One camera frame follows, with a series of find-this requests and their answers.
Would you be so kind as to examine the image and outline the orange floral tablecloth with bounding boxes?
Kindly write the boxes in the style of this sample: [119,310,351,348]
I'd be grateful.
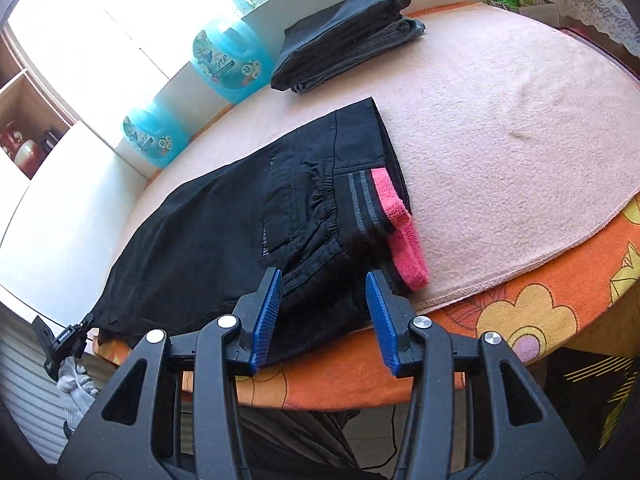
[92,0,640,411]

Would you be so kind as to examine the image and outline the black yellow patterned cloth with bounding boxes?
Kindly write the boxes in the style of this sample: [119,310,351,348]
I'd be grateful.
[542,345,640,466]

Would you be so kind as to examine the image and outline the folded black pants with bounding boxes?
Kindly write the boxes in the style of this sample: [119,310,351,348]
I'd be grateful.
[270,0,413,92]

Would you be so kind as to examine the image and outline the folded grey pants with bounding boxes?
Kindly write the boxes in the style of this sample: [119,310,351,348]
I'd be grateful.
[290,12,428,96]

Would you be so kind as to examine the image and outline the window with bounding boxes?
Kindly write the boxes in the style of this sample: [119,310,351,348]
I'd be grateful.
[7,0,241,116]

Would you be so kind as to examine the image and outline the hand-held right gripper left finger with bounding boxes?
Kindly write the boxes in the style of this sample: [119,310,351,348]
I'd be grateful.
[56,267,286,480]

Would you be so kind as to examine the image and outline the person's dark trousers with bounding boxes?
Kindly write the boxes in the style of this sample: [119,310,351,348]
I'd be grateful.
[240,405,398,480]

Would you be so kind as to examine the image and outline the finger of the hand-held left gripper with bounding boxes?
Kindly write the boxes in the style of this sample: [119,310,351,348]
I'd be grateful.
[52,312,96,358]

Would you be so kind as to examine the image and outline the blue detergent bottle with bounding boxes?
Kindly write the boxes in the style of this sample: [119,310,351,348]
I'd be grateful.
[121,100,192,170]
[190,17,276,103]

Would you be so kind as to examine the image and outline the person's left hand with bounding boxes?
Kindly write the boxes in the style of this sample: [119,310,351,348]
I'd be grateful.
[56,359,101,413]

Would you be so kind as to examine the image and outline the pink blanket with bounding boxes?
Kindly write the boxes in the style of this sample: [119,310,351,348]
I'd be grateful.
[120,0,640,313]

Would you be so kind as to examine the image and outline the wooden shelf unit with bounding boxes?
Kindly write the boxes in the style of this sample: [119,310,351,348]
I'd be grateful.
[0,25,81,181]

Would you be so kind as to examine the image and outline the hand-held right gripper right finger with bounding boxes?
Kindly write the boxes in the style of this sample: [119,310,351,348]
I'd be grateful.
[365,270,587,480]

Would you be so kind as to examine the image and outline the white lace cloth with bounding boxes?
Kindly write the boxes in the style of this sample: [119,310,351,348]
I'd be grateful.
[535,0,640,58]

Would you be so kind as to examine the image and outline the white radiator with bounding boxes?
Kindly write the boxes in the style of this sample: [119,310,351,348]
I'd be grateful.
[0,305,71,461]

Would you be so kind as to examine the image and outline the black pants with pink waistband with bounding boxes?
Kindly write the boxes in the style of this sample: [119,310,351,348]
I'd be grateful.
[91,96,431,366]

